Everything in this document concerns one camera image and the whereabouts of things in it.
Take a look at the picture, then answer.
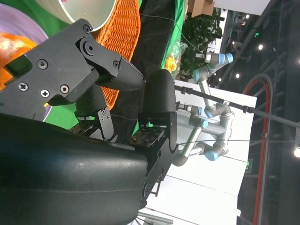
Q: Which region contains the striped orange croissant bread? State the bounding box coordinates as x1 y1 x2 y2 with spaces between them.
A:
0 31 38 91

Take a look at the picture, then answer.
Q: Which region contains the grey round bowl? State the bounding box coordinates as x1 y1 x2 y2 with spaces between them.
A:
35 0 118 33

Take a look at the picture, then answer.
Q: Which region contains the green leafy plant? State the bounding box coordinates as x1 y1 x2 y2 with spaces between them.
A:
181 14 223 76

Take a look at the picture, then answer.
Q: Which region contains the brown cardboard box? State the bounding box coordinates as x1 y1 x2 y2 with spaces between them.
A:
187 0 216 17

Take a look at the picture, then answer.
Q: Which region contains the clear bag of yellow items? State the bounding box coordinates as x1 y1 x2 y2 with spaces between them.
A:
164 42 188 76

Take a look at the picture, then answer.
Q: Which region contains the red curved hose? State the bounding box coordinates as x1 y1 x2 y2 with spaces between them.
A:
243 74 275 225

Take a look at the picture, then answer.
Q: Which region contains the orange wicker basket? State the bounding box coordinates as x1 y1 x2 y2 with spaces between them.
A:
90 0 142 111

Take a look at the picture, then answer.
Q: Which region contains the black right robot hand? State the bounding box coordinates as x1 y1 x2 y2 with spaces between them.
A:
0 18 178 225

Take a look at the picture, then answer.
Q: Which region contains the green background tablecloth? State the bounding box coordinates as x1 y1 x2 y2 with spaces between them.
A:
161 0 188 71

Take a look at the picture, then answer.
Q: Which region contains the lavender round plate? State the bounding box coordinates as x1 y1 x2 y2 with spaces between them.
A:
0 4 54 123

